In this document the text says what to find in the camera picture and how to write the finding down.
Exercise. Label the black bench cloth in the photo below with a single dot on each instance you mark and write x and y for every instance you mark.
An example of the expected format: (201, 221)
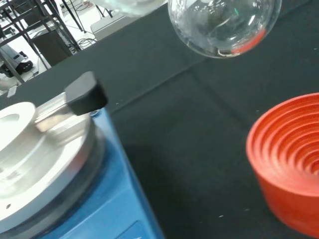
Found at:
(187, 112)

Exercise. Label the dark cabinet box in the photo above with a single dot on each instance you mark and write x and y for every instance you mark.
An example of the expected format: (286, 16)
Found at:
(52, 48)

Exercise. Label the heater with blue base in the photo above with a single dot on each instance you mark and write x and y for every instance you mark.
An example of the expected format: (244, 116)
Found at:
(112, 186)

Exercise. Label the grey metal box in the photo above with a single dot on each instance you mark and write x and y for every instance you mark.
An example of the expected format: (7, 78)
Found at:
(109, 27)

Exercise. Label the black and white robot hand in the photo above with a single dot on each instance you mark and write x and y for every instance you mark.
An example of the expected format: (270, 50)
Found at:
(129, 7)

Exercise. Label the black metal frame rack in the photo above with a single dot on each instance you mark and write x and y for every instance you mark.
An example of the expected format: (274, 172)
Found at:
(22, 22)

